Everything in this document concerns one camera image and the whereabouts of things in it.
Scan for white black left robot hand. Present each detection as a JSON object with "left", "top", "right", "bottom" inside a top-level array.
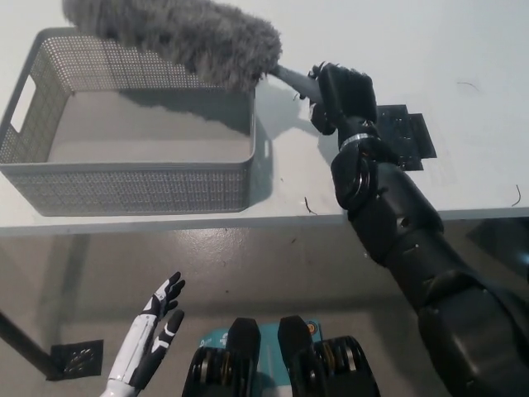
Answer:
[{"left": 105, "top": 270, "right": 187, "bottom": 397}]

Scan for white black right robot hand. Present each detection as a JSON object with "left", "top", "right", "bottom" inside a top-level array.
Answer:
[{"left": 307, "top": 61, "right": 379, "bottom": 146}]

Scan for grey fluffy duster with handle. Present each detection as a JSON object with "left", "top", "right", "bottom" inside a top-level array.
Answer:
[{"left": 61, "top": 0, "right": 323, "bottom": 103}]

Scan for black tape patch on desk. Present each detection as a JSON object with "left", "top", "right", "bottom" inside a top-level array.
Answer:
[{"left": 374, "top": 104, "right": 438, "bottom": 171}]

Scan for grey perforated plastic basket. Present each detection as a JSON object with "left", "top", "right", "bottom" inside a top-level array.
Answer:
[{"left": 0, "top": 26, "right": 258, "bottom": 217}]

